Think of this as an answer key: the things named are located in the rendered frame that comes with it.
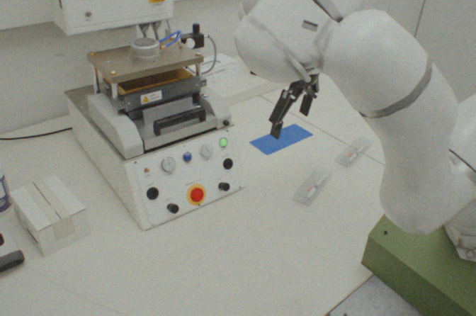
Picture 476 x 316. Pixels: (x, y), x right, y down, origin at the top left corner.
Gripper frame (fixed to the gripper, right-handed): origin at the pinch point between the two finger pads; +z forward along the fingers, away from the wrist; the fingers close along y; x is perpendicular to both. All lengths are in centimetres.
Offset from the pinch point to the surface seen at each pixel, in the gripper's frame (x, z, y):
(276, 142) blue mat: 8.5, 24.3, 10.6
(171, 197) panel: 9.3, 11.0, -36.7
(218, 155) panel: 9.4, 7.9, -19.1
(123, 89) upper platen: 32.8, -9.0, -32.4
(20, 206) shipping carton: 31, 8, -67
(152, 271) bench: -3, 11, -54
